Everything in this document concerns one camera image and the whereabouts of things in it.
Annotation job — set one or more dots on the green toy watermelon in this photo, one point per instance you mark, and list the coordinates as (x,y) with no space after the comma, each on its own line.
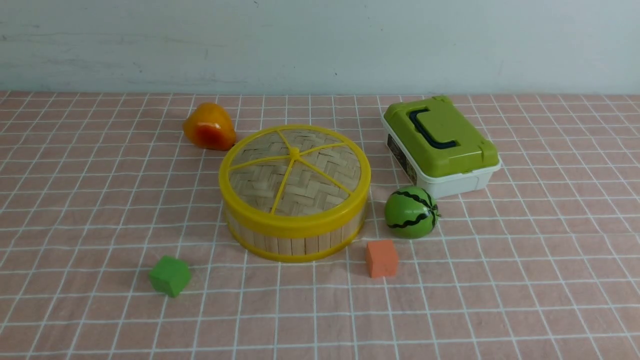
(411,213)

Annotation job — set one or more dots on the orange foam cube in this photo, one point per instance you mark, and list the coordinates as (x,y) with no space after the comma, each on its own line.
(381,258)

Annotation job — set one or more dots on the green lidded white storage box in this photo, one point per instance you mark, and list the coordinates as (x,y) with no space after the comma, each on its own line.
(439,150)

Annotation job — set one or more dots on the orange yellow toy fruit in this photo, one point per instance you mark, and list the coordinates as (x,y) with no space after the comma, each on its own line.
(210,127)

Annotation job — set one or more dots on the yellow bamboo steamer lid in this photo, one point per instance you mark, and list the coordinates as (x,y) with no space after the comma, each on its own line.
(294,181)

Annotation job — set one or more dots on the green foam cube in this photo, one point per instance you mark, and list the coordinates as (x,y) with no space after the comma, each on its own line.
(170,276)

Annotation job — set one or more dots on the pink checkered tablecloth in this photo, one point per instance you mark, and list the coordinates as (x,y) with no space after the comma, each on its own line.
(542,264)

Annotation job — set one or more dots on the yellow bamboo steamer basket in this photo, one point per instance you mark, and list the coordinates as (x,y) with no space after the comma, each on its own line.
(296,250)

